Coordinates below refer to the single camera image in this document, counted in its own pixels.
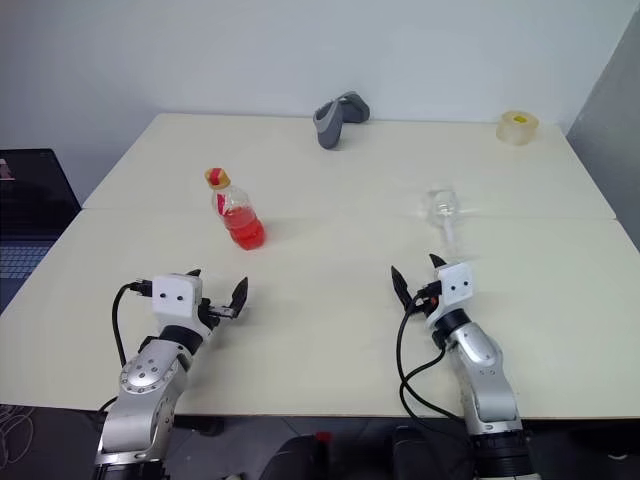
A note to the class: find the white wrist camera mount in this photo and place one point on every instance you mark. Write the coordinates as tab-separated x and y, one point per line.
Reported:
175	295
456	287

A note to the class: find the grey partition panel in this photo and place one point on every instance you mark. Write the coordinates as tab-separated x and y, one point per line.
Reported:
610	140

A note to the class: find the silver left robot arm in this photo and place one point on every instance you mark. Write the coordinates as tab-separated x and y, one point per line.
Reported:
145	375

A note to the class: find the clear plastic cup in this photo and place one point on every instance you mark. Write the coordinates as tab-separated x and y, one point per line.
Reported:
440	205

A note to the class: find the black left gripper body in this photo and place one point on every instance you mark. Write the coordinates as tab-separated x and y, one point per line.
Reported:
212	314

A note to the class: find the red and yellow bottle cap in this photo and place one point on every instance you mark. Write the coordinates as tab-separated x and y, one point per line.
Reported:
216	176

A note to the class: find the small red part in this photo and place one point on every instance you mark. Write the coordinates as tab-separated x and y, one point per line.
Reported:
324	437

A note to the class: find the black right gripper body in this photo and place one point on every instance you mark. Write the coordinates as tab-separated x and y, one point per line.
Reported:
427	299

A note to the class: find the plastic bottle with red liquid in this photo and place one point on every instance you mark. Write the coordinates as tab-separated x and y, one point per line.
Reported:
242	227

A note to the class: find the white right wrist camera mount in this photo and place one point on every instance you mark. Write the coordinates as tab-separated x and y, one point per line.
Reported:
456	287

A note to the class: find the dark open laptop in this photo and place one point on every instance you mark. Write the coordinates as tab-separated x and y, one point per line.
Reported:
30	200

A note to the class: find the clear tape roll yellow core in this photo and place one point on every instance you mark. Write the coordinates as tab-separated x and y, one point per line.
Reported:
517	129

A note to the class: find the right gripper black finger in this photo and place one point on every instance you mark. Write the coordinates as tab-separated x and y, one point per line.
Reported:
401	287
437	263

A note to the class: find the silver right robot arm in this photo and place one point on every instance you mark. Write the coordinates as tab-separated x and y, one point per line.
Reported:
482	360

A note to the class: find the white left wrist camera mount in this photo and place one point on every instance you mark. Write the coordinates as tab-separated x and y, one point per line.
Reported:
175	295

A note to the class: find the grey handheld controller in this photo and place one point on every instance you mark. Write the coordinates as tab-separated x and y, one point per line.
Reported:
330	122

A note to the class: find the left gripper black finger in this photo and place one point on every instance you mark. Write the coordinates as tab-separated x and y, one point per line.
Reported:
239	297
195	273

